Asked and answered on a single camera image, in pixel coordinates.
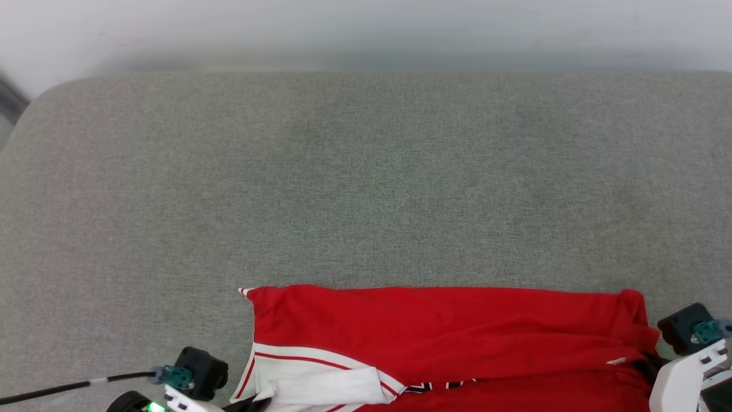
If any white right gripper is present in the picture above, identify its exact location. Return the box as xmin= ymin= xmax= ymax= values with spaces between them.
xmin=635 ymin=339 xmax=732 ymax=412

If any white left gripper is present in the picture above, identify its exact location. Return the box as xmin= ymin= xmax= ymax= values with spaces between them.
xmin=163 ymin=385 xmax=270 ymax=412

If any red Bulls basketball jersey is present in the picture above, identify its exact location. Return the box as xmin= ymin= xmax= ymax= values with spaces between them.
xmin=230 ymin=284 xmax=664 ymax=412

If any grey fabric sofa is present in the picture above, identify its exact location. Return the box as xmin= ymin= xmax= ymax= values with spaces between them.
xmin=0 ymin=72 xmax=732 ymax=412

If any black left camera cable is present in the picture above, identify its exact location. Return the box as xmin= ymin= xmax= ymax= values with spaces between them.
xmin=0 ymin=372 xmax=156 ymax=405

